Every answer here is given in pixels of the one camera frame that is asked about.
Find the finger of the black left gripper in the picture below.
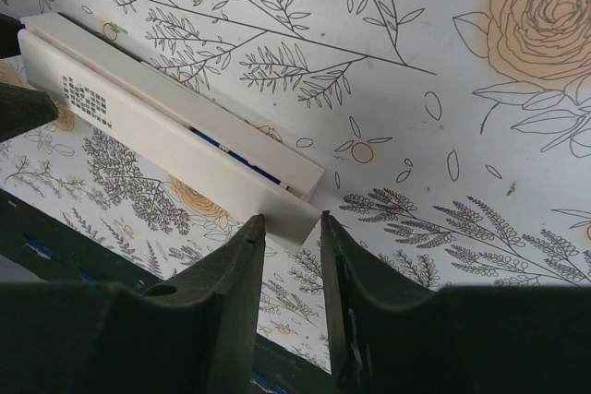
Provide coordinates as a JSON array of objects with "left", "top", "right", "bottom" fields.
[
  {"left": 0, "top": 14, "right": 24, "bottom": 58},
  {"left": 0, "top": 83, "right": 58, "bottom": 141}
]

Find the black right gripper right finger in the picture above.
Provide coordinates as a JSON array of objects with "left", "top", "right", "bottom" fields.
[{"left": 320, "top": 212, "right": 590, "bottom": 393}]

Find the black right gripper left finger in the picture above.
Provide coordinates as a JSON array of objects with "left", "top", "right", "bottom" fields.
[{"left": 1, "top": 215, "right": 265, "bottom": 393}]

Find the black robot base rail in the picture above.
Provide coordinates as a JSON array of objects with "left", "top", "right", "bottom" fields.
[{"left": 1, "top": 191, "right": 334, "bottom": 393}]

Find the floral table mat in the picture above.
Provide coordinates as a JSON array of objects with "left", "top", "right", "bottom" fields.
[{"left": 0, "top": 0, "right": 591, "bottom": 375}]

